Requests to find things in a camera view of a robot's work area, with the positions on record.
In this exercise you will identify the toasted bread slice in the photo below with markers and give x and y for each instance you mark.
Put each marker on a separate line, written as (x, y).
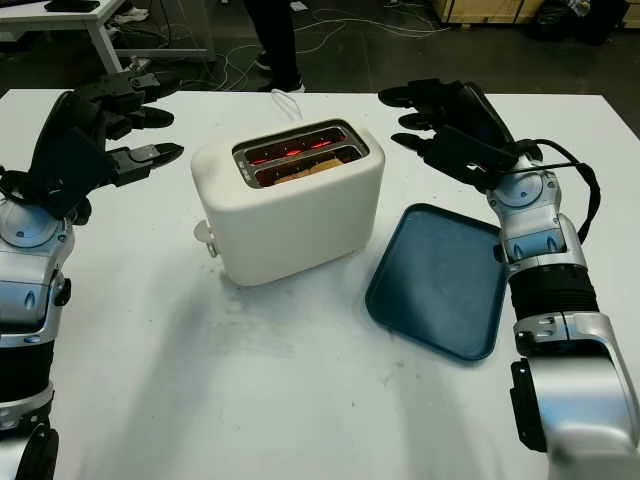
(320, 167)

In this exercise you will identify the person in black trousers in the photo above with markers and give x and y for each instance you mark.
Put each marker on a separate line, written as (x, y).
(277, 40)

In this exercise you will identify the white metal-frame desk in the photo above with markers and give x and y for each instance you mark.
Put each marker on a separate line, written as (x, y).
(50, 17)

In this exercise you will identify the white two-slot toaster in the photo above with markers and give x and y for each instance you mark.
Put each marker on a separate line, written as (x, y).
(295, 225)

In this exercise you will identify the black flat device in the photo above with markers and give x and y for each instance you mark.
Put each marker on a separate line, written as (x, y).
(70, 6)

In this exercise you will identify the white power strip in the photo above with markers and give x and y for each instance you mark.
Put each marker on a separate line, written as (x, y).
(139, 64)

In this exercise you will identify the wooden crate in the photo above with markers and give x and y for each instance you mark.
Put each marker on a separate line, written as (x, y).
(480, 10)

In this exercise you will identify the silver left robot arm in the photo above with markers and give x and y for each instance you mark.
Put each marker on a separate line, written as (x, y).
(25, 280)

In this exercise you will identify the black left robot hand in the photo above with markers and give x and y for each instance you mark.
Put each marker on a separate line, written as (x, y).
(55, 120)

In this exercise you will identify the black garbage bag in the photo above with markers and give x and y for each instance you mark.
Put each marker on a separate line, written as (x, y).
(575, 25)

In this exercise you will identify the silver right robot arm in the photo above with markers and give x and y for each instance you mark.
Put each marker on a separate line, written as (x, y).
(540, 250)

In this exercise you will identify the dark blue plastic tray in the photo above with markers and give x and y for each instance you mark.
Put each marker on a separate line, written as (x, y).
(430, 285)

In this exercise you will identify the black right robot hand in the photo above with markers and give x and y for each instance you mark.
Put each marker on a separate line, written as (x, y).
(482, 112)

